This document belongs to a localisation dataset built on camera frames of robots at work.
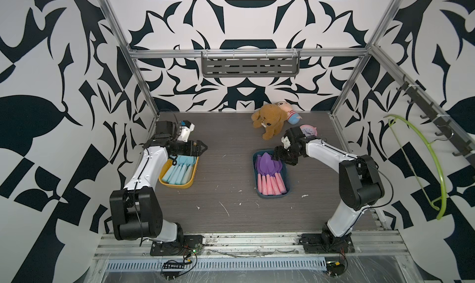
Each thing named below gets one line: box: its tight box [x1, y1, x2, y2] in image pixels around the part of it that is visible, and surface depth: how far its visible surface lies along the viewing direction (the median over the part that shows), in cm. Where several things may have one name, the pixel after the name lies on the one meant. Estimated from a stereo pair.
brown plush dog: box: [251, 103, 287, 141], surface depth 99 cm
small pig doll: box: [275, 100, 303, 125], surface depth 114 cm
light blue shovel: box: [162, 154, 197, 185], surface depth 91 cm
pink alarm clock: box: [299, 124, 318, 137], surface depth 111 cm
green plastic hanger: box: [383, 114, 448, 220], surface depth 62 cm
